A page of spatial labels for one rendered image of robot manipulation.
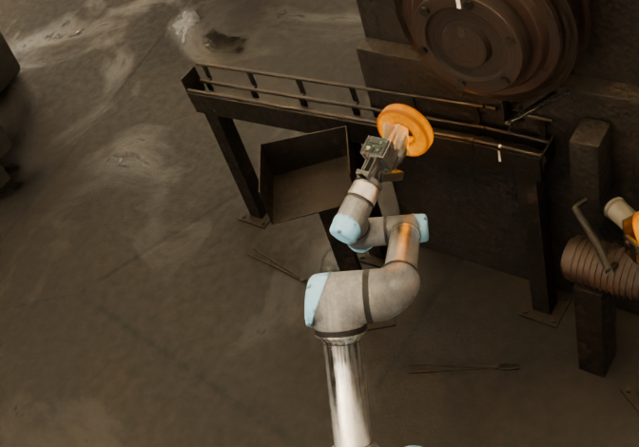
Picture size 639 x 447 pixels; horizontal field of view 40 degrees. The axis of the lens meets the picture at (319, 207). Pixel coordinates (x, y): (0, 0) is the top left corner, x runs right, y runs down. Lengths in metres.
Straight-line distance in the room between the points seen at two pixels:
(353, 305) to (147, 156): 2.19
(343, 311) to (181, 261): 1.60
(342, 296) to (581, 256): 0.75
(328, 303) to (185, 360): 1.29
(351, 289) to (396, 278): 0.10
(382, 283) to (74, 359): 1.69
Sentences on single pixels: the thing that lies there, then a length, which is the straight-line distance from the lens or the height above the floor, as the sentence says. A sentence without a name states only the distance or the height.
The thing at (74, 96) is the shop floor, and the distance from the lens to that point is 4.52.
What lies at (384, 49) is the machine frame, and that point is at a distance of 2.55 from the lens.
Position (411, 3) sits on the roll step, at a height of 1.16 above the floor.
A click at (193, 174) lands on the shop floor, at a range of 3.74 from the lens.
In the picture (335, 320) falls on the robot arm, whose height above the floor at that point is 0.88.
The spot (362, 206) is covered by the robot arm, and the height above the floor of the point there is 0.81.
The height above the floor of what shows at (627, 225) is 0.70.
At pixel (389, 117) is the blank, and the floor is 0.87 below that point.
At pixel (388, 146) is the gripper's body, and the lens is 2.22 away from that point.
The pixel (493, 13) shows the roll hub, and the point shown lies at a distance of 2.00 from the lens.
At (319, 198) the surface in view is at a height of 0.60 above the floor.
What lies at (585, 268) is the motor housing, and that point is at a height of 0.50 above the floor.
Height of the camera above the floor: 2.38
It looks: 45 degrees down
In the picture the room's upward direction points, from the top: 20 degrees counter-clockwise
